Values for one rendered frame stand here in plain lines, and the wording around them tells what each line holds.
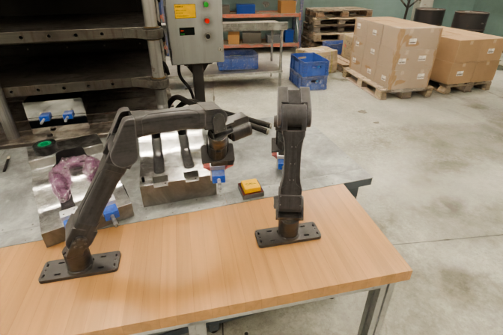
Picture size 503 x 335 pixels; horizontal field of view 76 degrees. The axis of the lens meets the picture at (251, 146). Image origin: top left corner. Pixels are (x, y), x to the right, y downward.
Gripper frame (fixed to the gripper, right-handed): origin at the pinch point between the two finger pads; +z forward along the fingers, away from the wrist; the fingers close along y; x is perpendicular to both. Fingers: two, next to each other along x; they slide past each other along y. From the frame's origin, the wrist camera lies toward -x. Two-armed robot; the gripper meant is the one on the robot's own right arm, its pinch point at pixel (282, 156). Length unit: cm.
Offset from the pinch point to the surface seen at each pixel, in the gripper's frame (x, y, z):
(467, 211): -22, -141, 108
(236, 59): -292, 49, 208
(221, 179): 22.6, 21.8, -22.3
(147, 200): 26, 48, -12
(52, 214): 36, 74, -21
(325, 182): 12.7, -16.2, -1.7
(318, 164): 0.5, -15.6, 5.0
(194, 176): 16.0, 33.2, -10.8
